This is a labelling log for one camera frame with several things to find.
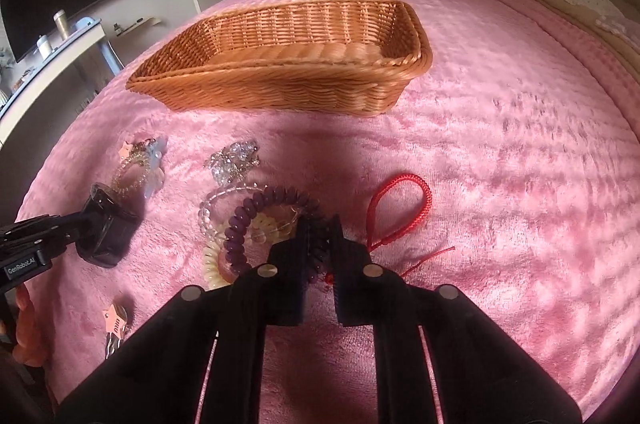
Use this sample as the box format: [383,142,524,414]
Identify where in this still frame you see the purple spiral hair tie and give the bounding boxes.
[222,186,331,278]

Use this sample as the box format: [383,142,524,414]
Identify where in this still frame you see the cream spiral hair tie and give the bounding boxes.
[202,212,298,290]

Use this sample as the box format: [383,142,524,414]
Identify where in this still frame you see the black smart watch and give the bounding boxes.
[76,183,141,268]

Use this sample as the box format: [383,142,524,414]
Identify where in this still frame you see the clear bead bracelet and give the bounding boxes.
[197,183,296,246]

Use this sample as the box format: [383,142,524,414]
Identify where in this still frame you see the pink star hair clip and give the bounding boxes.
[103,303,129,359]

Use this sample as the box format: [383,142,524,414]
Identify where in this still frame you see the crystal silver jewelry cluster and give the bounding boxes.
[204,139,260,187]

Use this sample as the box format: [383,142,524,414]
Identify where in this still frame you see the person's left hand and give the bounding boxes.
[12,285,49,368]

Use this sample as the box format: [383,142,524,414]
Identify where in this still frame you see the light blue hair clip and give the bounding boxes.
[143,136,168,200]

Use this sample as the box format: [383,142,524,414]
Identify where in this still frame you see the pink plush bedspread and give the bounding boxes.
[20,0,639,415]

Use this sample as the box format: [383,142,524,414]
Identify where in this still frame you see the white desk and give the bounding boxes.
[0,17,124,146]

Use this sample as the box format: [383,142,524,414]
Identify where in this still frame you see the woven wicker basket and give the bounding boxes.
[126,0,433,117]

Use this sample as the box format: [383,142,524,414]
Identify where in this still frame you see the red string bracelet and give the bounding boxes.
[365,173,457,278]

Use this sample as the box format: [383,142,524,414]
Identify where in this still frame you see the pearl bead bracelet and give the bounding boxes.
[109,148,154,200]

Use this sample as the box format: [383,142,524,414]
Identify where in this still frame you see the small wooden wall shelf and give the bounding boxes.
[113,17,163,38]

